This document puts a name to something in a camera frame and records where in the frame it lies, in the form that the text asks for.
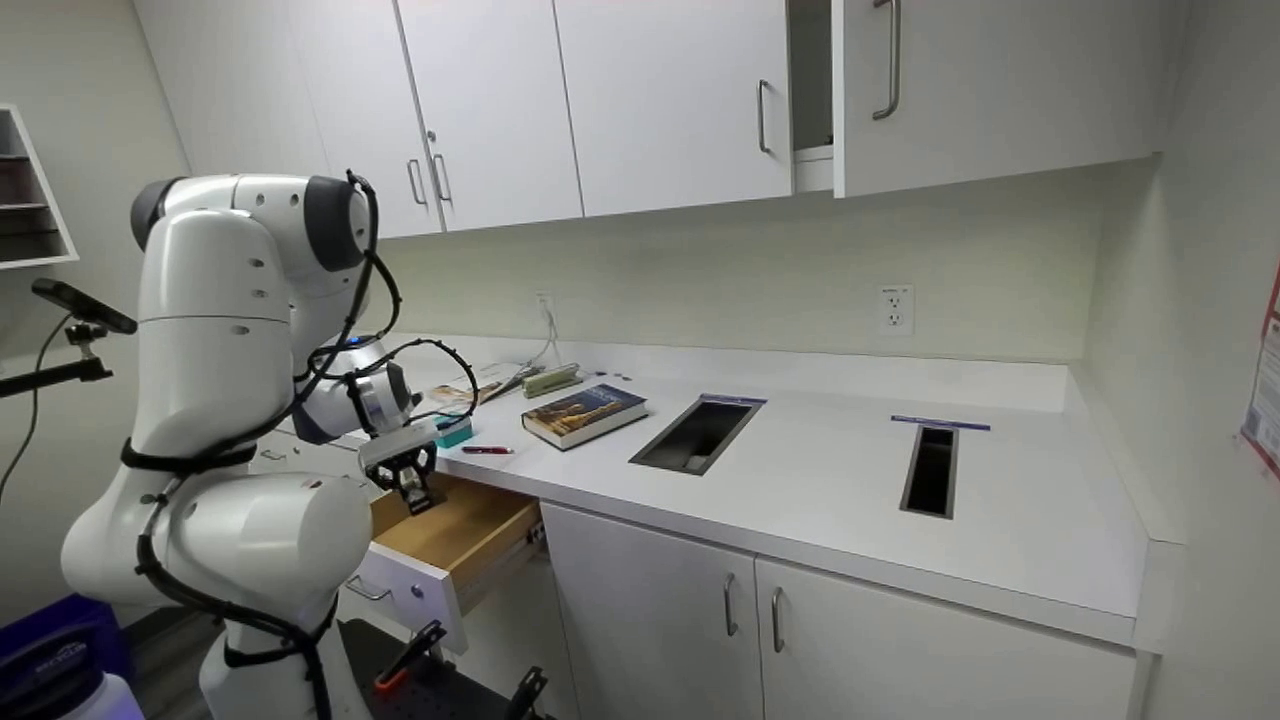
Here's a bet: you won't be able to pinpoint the blue bin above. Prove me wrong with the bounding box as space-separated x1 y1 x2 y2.
0 591 134 720

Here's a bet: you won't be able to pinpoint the white wall outlet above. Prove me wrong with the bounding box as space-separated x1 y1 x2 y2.
873 282 918 342

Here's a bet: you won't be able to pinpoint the white lower cabinet door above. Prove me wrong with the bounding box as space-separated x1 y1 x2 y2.
536 497 765 720
752 556 1143 720

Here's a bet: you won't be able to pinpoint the stack of books and papers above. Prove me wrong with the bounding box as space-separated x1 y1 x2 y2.
418 359 531 411

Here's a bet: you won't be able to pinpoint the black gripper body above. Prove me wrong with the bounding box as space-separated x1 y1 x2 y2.
354 429 443 491

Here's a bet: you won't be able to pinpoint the white open shelf unit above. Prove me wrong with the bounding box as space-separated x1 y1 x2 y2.
0 102 80 282

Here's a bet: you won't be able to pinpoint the black camera on stand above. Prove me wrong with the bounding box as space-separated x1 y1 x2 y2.
0 272 144 406

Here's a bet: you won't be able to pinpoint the open wooden drawer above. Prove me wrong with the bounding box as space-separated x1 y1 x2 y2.
348 476 544 652

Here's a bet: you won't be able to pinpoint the narrow countertop slot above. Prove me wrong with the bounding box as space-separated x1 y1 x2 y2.
888 411 996 519

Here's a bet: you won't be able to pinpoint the wide rectangular countertop opening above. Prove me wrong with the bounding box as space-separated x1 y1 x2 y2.
629 393 768 480

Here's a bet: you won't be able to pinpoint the wall poster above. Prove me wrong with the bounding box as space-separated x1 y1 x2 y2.
1237 257 1280 489

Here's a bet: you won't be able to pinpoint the white upper cabinets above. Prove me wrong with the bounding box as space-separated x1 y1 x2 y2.
126 0 1180 243

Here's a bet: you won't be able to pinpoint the small black box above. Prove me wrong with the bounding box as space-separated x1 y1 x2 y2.
397 483 448 519

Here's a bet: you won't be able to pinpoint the black and red clamp tools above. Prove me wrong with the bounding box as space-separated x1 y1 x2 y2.
364 617 554 720

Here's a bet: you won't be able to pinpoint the white cable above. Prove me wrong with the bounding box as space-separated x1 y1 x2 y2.
531 295 558 374

